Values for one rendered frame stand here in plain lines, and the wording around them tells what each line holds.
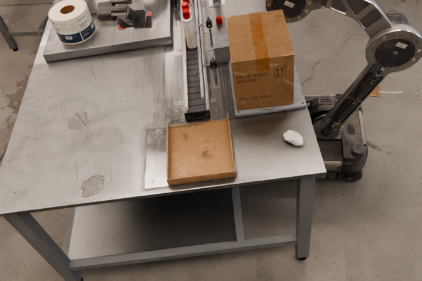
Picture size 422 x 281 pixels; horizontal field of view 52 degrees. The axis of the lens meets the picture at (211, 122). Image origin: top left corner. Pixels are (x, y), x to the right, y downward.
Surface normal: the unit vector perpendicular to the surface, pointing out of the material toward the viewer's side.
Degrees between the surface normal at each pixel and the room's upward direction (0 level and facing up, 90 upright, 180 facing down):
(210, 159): 0
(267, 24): 0
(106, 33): 0
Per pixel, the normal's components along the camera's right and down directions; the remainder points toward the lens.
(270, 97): 0.04, 0.74
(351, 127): -0.13, -0.66
